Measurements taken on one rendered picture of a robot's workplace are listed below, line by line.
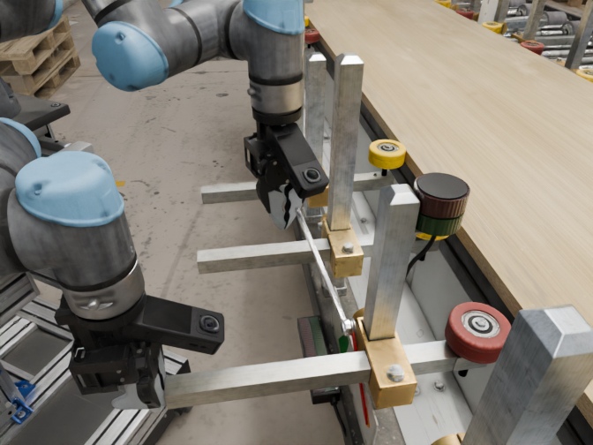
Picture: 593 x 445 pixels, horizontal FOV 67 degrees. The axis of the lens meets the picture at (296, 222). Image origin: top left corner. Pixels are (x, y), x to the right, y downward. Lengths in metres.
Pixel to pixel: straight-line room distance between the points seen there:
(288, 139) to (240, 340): 1.21
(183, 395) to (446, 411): 0.49
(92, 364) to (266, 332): 1.28
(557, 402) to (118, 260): 0.36
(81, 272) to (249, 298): 1.49
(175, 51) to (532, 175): 0.74
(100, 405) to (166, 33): 1.11
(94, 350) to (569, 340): 0.45
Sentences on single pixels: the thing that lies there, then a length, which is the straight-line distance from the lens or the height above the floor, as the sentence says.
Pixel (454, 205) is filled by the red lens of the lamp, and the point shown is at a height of 1.10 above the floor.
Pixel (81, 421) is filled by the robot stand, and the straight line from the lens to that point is 1.45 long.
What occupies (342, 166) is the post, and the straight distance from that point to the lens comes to 0.75.
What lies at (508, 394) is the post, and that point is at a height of 1.11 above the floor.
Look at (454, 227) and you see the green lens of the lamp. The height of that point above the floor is 1.07.
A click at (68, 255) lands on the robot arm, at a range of 0.43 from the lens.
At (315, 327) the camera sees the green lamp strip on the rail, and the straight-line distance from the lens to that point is 0.87.
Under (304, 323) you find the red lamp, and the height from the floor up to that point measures 0.70.
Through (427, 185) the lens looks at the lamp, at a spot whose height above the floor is 1.10.
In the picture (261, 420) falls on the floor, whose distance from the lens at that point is 1.58.
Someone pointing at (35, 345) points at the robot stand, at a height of 0.21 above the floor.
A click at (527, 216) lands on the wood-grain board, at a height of 0.90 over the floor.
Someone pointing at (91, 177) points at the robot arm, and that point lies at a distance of 0.40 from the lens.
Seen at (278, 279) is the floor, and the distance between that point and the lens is 1.97.
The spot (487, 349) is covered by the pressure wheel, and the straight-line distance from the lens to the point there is 0.63.
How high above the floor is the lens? 1.37
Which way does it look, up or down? 37 degrees down
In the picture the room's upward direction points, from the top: straight up
